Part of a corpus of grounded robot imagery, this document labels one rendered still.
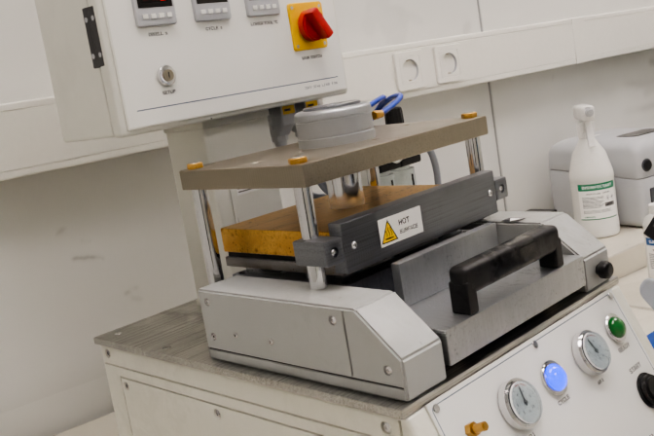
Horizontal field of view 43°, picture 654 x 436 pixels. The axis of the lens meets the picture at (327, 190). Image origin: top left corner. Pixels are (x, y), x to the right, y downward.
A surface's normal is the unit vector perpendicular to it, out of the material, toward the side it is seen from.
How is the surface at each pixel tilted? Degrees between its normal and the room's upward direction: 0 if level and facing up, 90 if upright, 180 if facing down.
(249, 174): 90
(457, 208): 90
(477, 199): 90
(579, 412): 65
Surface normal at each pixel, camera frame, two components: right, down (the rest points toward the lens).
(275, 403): -0.70, 0.22
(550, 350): 0.56, -0.42
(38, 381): 0.59, 0.02
